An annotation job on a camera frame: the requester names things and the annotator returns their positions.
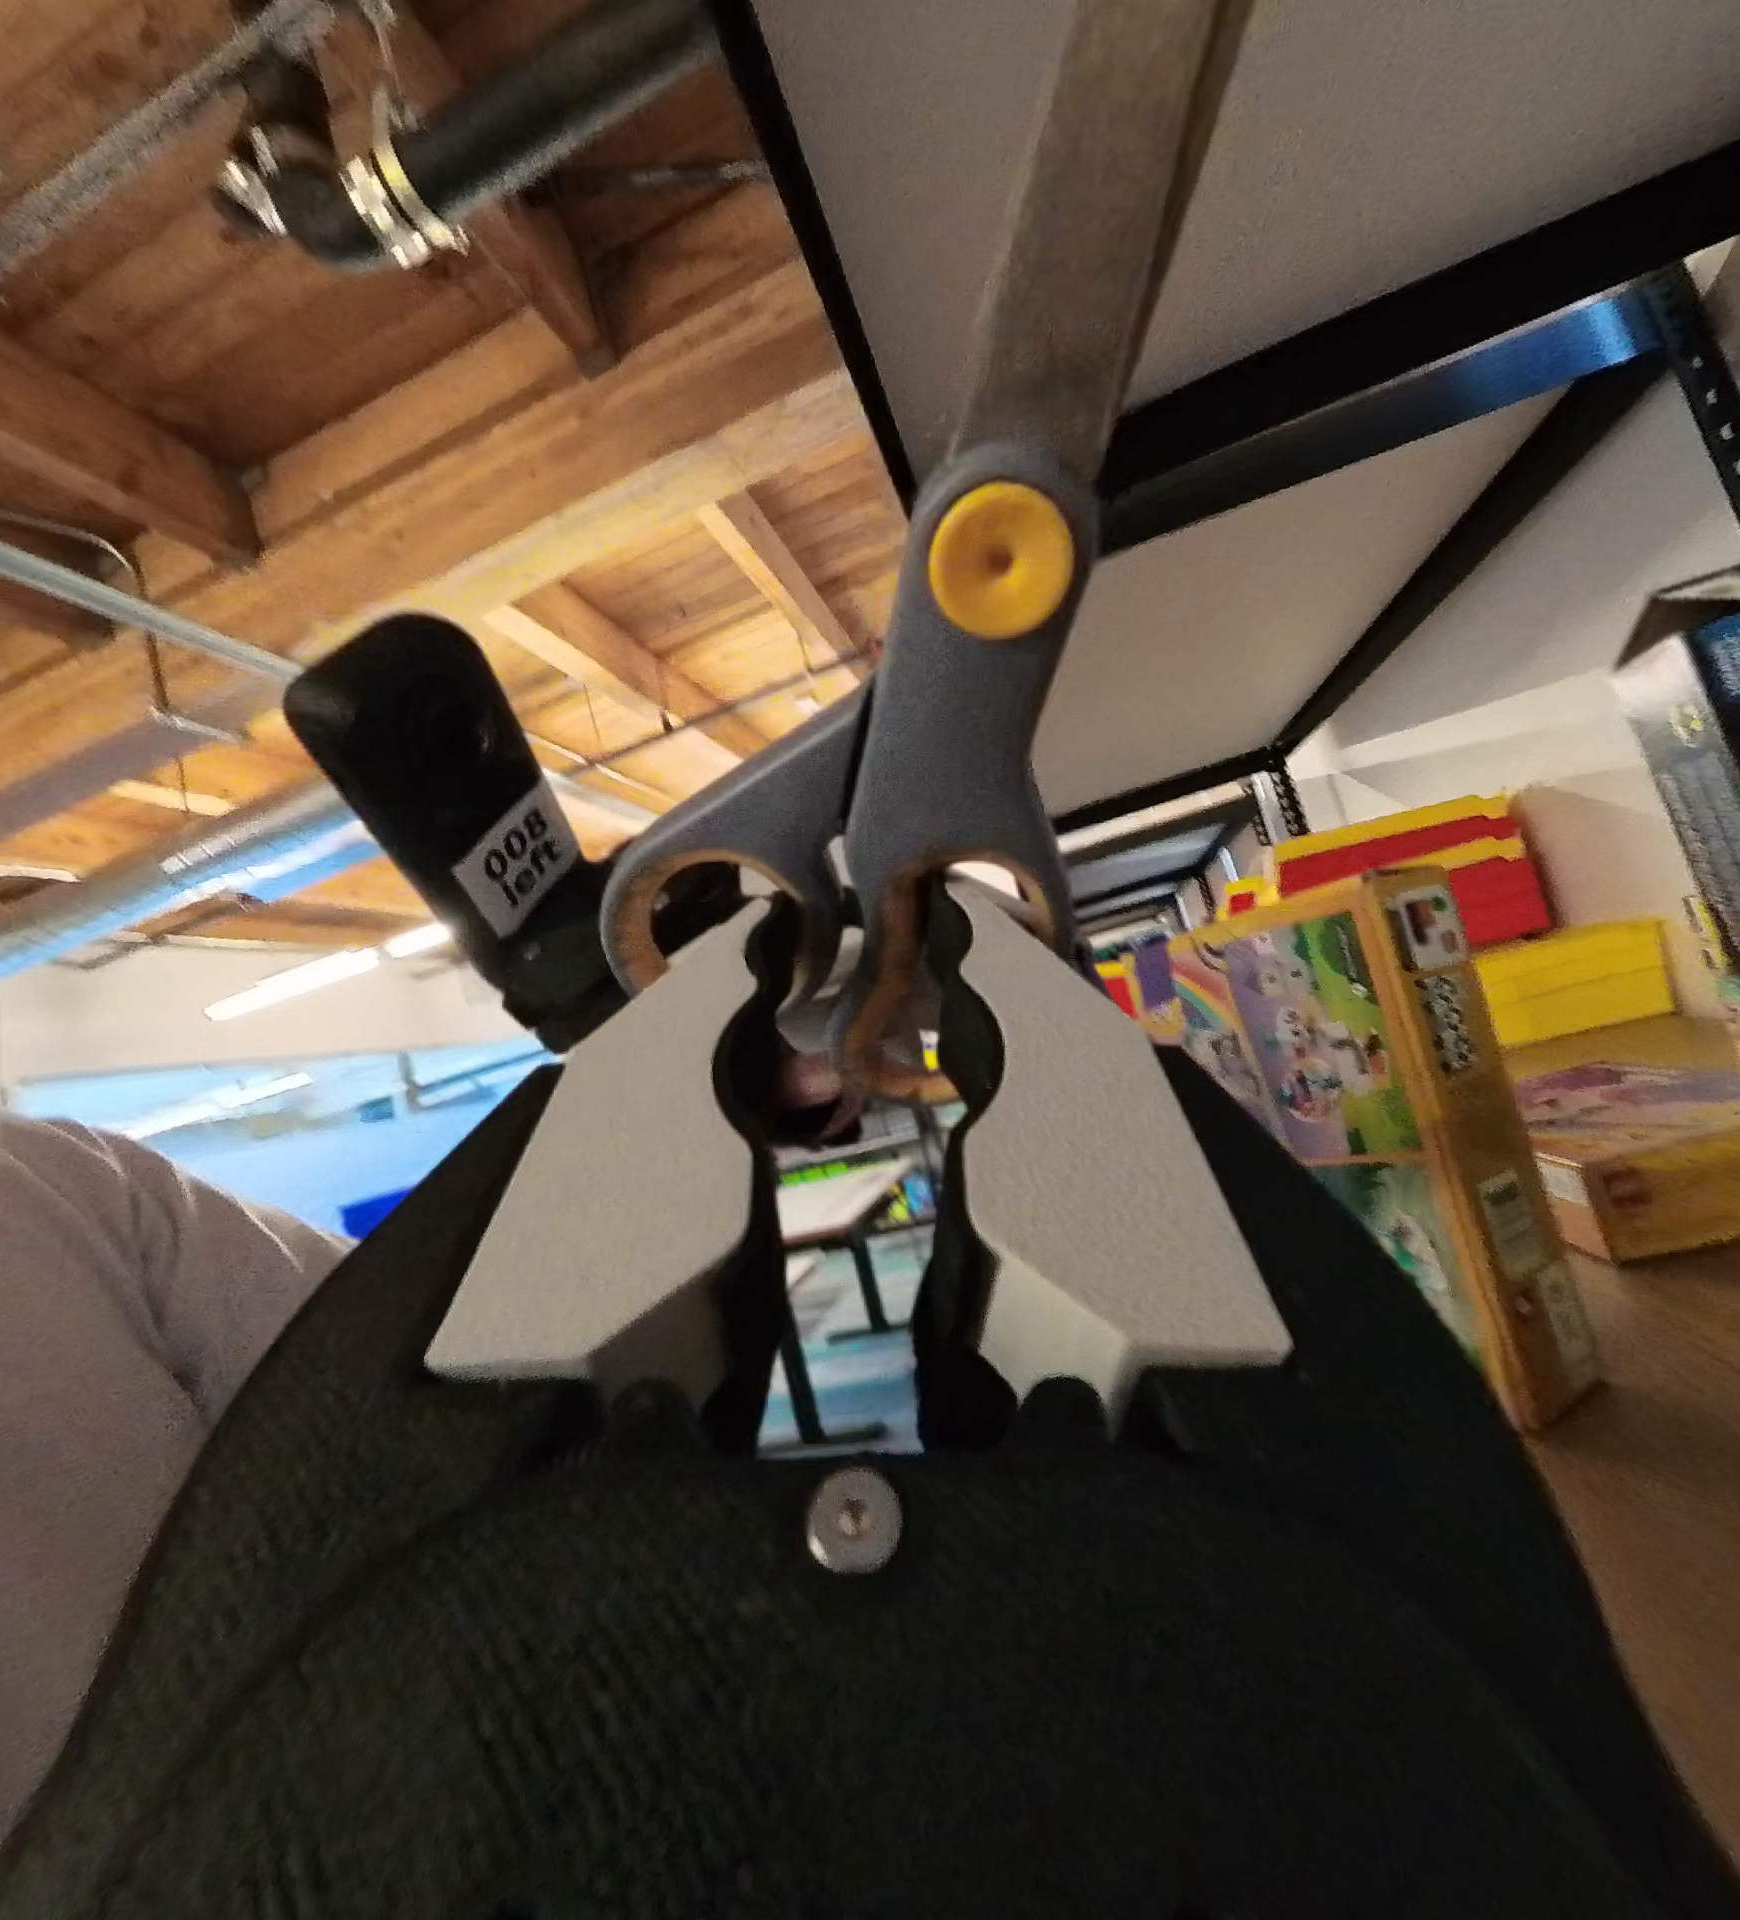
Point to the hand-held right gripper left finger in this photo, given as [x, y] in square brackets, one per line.
[614, 1183]

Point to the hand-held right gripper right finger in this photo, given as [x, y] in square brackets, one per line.
[1111, 1201]

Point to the yellow unicorn toy box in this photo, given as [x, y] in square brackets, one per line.
[1471, 1051]
[1681, 1183]

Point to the grey yellow scissors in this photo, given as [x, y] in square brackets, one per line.
[961, 721]

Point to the metal ceiling conduit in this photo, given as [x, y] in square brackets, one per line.
[91, 600]

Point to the stack of red yellow bins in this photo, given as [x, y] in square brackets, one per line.
[1485, 885]

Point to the person's white shirt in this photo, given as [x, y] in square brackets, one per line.
[60, 1423]

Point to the black ceiling pipe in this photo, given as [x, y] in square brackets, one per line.
[540, 118]

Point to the black bat logo toy box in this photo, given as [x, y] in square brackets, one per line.
[1710, 840]

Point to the black metal shelf rack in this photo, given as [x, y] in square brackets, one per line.
[1334, 179]

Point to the silver ventilation duct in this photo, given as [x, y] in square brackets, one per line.
[179, 885]

